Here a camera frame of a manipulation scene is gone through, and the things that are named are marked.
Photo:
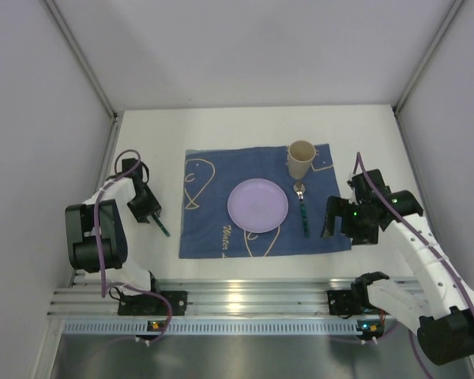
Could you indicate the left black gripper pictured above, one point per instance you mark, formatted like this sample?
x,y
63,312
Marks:
x,y
147,206

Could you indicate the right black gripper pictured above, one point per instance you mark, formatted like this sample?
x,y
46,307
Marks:
x,y
343,219

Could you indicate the fork with teal handle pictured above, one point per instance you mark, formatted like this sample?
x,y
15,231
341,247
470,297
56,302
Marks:
x,y
161,225

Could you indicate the spoon with teal handle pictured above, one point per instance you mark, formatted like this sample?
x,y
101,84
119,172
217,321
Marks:
x,y
300,189

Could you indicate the beige paper cup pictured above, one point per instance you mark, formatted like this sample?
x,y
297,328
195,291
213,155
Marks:
x,y
300,156

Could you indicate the blue fish placemat cloth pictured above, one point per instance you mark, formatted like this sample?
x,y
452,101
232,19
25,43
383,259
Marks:
x,y
209,176

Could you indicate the purple plate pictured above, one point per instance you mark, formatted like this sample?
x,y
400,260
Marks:
x,y
257,205

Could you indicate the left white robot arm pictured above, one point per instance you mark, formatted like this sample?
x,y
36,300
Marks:
x,y
103,233

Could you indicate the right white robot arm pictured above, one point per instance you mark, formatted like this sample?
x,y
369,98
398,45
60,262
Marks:
x,y
444,321

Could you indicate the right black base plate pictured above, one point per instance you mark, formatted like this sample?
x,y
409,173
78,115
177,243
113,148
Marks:
x,y
344,304

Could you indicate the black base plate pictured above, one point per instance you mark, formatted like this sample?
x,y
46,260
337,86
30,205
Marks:
x,y
344,304
147,305

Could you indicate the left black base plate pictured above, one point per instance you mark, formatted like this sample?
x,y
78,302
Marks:
x,y
147,305

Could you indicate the aluminium mounting rail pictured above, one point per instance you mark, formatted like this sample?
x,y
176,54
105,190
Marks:
x,y
213,298

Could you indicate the perforated cable tray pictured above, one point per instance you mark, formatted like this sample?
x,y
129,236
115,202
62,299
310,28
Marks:
x,y
224,327

